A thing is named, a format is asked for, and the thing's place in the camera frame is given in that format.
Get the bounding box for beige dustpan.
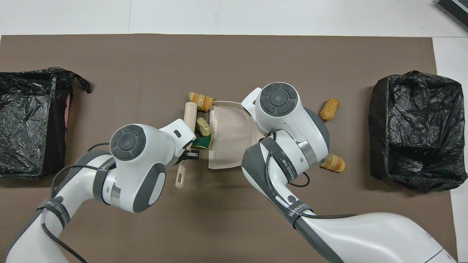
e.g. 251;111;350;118
208;101;266;170

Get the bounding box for beige hand brush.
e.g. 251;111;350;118
175;102;197;189

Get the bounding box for bin with black bag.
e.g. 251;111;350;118
368;70;468;193
0;67;92;180

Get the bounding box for green yellow sponge piece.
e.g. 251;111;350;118
193;134;215;150

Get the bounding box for orange yellow striped foam piece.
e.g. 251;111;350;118
188;92;215;112
321;153;346;173

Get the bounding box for black cable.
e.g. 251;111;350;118
41;142;112;263
265;130;361;220

